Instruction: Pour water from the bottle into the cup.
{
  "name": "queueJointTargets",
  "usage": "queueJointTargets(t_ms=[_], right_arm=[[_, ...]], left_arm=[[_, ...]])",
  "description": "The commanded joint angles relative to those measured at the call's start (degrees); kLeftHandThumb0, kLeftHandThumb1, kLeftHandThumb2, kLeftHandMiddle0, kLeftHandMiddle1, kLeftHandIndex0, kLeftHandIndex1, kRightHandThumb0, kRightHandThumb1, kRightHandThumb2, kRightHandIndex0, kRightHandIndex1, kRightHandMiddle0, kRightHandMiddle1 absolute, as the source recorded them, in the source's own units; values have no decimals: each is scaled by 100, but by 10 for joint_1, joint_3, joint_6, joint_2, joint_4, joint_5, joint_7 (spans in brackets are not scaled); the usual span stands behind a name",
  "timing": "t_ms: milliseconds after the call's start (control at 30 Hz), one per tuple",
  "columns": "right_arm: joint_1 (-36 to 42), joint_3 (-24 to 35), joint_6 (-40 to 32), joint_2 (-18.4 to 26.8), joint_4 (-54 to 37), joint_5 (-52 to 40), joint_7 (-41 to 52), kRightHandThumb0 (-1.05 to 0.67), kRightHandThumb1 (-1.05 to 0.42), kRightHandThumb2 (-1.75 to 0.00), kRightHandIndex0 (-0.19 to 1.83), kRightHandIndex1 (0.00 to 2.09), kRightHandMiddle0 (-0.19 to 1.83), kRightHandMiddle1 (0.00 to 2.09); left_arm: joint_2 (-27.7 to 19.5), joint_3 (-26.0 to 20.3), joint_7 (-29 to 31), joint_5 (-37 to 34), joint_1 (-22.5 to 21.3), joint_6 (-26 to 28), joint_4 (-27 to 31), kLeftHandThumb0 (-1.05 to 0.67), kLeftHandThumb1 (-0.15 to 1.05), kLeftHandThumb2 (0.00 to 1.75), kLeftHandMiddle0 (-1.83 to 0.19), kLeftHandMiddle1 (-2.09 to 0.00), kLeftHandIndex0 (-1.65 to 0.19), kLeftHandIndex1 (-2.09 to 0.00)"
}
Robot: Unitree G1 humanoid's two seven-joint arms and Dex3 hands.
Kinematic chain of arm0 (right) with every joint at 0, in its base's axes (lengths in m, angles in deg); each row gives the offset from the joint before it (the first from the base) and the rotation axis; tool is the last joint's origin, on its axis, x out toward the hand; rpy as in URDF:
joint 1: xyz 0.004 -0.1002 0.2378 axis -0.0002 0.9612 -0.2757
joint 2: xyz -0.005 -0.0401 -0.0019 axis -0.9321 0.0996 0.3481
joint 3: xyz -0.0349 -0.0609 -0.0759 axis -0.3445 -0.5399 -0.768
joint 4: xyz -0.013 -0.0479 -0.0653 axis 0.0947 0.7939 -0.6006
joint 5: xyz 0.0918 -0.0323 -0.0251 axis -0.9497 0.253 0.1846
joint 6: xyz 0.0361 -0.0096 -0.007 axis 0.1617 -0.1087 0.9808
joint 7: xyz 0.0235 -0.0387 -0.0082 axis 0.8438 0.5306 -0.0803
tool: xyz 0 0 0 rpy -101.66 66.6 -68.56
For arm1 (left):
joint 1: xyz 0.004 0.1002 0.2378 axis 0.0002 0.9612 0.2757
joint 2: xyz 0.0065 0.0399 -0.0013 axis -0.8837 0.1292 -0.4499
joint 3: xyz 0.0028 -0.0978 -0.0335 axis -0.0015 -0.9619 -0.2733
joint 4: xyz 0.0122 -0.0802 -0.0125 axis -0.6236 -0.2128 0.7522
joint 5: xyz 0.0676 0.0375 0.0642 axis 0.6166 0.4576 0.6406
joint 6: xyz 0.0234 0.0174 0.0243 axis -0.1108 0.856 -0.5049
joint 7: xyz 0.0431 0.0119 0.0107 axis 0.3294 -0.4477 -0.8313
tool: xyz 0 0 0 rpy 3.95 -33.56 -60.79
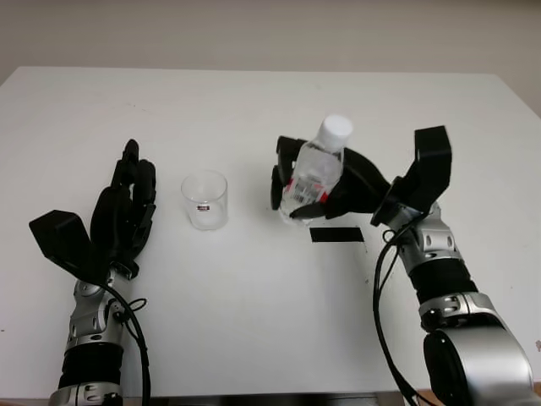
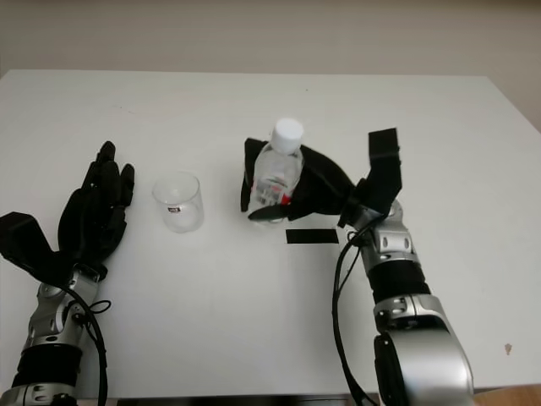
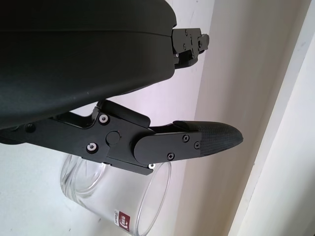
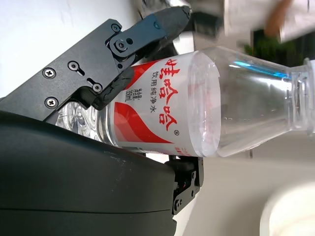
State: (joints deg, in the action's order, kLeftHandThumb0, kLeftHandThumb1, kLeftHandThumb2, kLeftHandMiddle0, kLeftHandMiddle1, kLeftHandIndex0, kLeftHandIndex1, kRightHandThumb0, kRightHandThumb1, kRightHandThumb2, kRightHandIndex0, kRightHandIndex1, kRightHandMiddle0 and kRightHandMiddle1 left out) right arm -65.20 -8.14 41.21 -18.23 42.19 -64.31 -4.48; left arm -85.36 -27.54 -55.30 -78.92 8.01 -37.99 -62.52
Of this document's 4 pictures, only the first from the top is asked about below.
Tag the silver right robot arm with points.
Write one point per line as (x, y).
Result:
(465, 304)

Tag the clear glass cup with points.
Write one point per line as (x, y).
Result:
(205, 203)

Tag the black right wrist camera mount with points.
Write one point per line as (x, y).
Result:
(427, 169)

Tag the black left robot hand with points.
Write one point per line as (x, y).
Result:
(114, 211)

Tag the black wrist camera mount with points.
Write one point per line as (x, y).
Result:
(427, 169)
(63, 237)

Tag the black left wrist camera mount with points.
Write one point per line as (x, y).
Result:
(63, 237)

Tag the clear plastic water bottle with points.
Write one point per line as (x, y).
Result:
(315, 173)

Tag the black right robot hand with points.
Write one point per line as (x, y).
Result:
(359, 177)

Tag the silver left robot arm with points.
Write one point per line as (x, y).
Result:
(91, 321)

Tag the black tape strip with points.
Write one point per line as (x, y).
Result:
(336, 235)

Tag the dark robot torso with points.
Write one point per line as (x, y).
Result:
(253, 401)

